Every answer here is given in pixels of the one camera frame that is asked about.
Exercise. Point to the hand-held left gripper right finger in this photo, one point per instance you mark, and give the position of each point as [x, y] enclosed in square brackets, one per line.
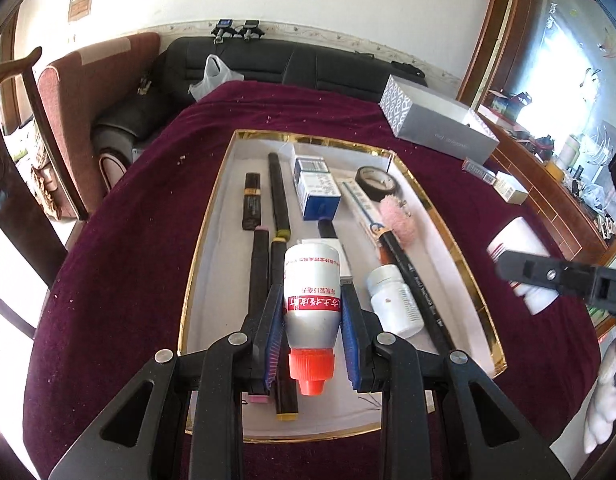
[352, 345]

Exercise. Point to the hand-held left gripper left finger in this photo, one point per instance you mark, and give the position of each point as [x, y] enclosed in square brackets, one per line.
[273, 340]

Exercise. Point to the white carton pink lines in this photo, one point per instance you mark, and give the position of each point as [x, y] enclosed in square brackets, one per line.
[518, 235]

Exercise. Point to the white pill bottle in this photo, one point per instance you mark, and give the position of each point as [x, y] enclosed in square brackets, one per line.
[393, 300]

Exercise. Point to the white bottle orange cap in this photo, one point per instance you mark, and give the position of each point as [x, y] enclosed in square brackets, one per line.
[310, 290]

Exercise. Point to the black marker purple cap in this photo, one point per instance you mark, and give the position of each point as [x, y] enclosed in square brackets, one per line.
[259, 270]

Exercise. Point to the black marker tan cap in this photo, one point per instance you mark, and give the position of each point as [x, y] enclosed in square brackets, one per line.
[278, 265]

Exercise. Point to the gold-rimmed white box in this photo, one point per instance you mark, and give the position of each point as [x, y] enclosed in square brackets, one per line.
[228, 240]

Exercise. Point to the black marker grey cap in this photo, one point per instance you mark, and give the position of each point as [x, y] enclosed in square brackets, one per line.
[327, 230]

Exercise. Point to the pink puff brush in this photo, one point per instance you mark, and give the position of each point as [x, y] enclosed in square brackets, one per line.
[398, 220]

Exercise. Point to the black gold lipstick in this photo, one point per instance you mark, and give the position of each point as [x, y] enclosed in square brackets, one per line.
[252, 205]

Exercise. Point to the long white blue carton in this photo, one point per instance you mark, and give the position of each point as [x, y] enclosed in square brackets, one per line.
[358, 205]

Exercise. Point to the black marker olive cap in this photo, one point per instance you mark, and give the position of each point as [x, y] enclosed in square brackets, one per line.
[278, 195]

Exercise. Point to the brown tape roll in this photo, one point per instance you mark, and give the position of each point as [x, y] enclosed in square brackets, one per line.
[378, 196]

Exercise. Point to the blue green medicine box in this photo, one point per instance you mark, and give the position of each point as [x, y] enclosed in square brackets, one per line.
[318, 195]

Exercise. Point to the person's right hand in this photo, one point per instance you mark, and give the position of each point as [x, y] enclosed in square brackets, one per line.
[605, 400]

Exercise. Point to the clear plastic bag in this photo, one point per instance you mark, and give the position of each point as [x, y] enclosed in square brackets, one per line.
[595, 200]

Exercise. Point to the pale green jar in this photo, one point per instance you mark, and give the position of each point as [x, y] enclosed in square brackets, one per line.
[570, 150]

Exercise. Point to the yellow box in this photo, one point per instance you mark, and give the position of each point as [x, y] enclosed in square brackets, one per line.
[554, 170]

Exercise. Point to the wooden cabinet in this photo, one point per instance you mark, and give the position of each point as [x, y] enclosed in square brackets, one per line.
[553, 200]

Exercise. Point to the red pot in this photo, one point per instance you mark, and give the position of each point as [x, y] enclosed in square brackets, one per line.
[544, 144]

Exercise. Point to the purple grey small carton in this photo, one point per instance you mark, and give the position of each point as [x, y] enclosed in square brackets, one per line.
[479, 167]

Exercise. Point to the red black box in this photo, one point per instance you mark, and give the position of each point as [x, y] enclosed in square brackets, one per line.
[522, 101]

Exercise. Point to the burgundy velvet tablecloth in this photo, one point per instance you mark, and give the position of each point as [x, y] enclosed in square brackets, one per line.
[138, 260]

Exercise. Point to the grey shoe box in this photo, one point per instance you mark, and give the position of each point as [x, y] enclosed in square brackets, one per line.
[438, 125]

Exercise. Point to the black bag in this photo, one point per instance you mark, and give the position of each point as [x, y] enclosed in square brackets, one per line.
[408, 71]

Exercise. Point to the white plastic bag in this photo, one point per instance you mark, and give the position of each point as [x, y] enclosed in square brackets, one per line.
[213, 77]

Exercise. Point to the black leather sofa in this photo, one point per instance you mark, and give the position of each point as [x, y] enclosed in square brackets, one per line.
[288, 65]

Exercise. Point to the floral cushion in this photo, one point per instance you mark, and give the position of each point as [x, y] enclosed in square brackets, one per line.
[45, 180]

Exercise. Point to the dark wooden chair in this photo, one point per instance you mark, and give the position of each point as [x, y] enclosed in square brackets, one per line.
[18, 220]

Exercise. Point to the red fabric armchair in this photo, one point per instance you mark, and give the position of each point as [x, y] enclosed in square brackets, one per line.
[88, 90]

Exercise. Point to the black clamp mount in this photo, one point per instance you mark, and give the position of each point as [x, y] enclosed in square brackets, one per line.
[251, 29]
[224, 29]

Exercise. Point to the small wall plaque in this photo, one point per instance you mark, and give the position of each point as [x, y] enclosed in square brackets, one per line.
[80, 6]

